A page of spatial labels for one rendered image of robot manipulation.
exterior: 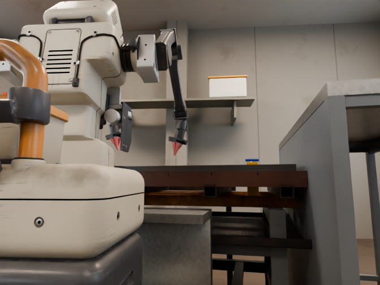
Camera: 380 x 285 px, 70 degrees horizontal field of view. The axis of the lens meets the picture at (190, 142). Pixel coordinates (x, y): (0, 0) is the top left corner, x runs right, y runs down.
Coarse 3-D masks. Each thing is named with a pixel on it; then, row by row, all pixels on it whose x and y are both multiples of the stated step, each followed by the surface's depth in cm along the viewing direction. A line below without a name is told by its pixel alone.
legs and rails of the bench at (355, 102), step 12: (348, 96) 71; (360, 96) 71; (372, 96) 70; (348, 108) 73; (360, 108) 73; (372, 156) 181; (372, 168) 180; (372, 180) 179; (372, 192) 178; (372, 204) 177; (372, 216) 178; (372, 228) 178; (360, 276) 173; (372, 276) 172
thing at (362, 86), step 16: (352, 80) 71; (368, 80) 70; (320, 96) 80; (304, 112) 103; (352, 112) 104; (368, 112) 104; (352, 128) 136; (368, 128) 136; (352, 144) 188; (368, 144) 185
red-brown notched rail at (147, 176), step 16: (144, 176) 116; (160, 176) 114; (176, 176) 112; (192, 176) 111; (208, 176) 110; (224, 176) 108; (240, 176) 107; (256, 176) 106; (272, 176) 104; (288, 176) 103; (304, 176) 102
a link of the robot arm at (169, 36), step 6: (162, 30) 127; (168, 30) 126; (174, 30) 126; (162, 36) 114; (168, 36) 115; (174, 36) 127; (168, 42) 112; (174, 42) 133; (168, 48) 96; (174, 48) 131; (168, 54) 95; (174, 54) 133; (168, 60) 95
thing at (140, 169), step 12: (132, 168) 122; (144, 168) 121; (156, 168) 120; (168, 168) 118; (180, 168) 117; (192, 168) 116; (204, 168) 115; (216, 168) 114; (228, 168) 113; (240, 168) 112; (252, 168) 111; (264, 168) 110; (276, 168) 109; (288, 168) 108
